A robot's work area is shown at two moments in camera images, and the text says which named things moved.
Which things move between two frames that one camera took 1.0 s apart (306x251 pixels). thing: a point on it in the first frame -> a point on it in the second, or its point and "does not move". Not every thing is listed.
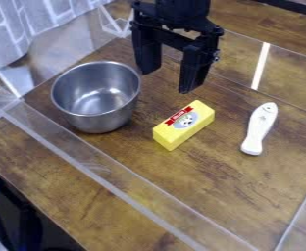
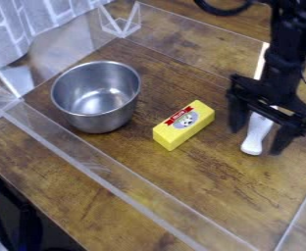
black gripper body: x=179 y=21 -> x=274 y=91
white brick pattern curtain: x=13 y=20 does not move
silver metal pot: x=95 y=91 does not move
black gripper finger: x=196 y=60 -> x=286 y=133
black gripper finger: x=147 y=47 -> x=238 y=114
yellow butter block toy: x=182 y=125 does not move
